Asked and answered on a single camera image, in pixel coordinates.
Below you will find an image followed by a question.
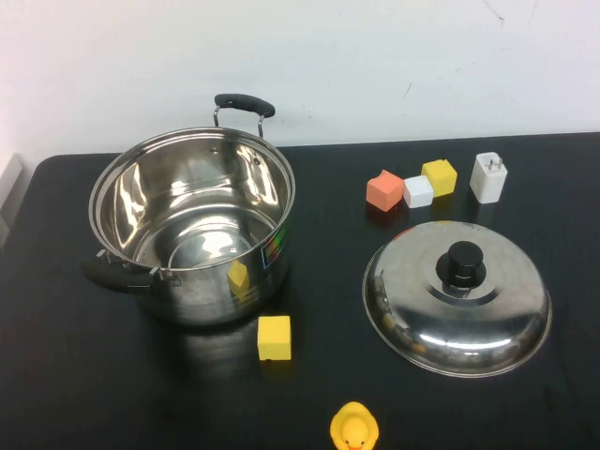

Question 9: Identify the steel lid with black knob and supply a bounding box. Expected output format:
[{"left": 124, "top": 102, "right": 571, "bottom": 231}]
[{"left": 361, "top": 219, "right": 553, "bottom": 379}]

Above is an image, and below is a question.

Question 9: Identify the stainless steel stock pot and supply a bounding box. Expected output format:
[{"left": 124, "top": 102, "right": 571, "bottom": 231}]
[{"left": 79, "top": 93, "right": 297, "bottom": 328}]

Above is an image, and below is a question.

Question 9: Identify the orange foam cube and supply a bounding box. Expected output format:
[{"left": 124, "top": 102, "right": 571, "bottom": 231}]
[{"left": 366, "top": 169, "right": 405, "bottom": 212}]

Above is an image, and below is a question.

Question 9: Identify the yellow foam cube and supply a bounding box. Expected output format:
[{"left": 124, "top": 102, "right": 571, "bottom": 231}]
[
  {"left": 420, "top": 158, "right": 458, "bottom": 198},
  {"left": 256, "top": 315, "right": 293, "bottom": 362}
]

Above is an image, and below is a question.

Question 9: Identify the white foam cube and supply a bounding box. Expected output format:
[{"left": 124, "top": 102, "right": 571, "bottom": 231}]
[{"left": 402, "top": 175, "right": 435, "bottom": 209}]

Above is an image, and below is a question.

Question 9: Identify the white plug charger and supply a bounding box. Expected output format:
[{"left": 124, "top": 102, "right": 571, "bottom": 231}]
[{"left": 469, "top": 151, "right": 508, "bottom": 205}]

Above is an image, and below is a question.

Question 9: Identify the yellow rubber duck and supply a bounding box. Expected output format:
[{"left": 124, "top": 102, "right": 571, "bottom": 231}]
[{"left": 329, "top": 401, "right": 380, "bottom": 450}]

